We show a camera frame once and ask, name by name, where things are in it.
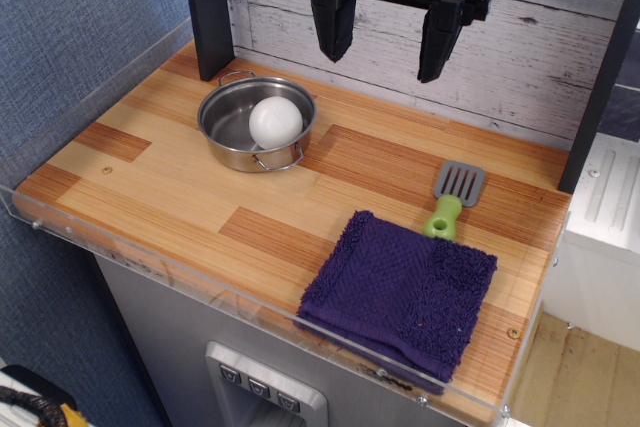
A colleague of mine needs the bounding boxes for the clear acrylic guard rail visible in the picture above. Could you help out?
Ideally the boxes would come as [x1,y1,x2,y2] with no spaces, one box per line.
[15,7,577,425]

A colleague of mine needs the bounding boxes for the green handled grey spatula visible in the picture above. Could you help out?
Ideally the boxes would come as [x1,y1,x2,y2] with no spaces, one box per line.
[422,160,486,241]

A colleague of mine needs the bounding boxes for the white ball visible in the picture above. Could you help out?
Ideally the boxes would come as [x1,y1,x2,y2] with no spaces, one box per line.
[249,96,303,150]

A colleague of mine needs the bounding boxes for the dark right upright post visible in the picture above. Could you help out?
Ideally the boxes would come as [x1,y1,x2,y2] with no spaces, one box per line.
[558,0,639,194]

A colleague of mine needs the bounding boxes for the grey toy fridge cabinet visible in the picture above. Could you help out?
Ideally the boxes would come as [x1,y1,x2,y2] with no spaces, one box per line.
[98,257,508,426]

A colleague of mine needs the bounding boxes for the white toy sink unit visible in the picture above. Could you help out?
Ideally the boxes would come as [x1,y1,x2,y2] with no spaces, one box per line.
[541,134,639,350]

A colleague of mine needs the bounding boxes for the purple folded towel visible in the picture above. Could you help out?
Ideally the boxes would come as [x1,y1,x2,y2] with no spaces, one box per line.
[297,211,497,395]

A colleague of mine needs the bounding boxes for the silver dispenser button panel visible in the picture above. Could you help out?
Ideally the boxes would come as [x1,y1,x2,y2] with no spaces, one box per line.
[205,341,329,426]

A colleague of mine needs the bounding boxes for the small stainless steel pot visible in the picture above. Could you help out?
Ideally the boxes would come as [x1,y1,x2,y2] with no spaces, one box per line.
[197,71,317,173]

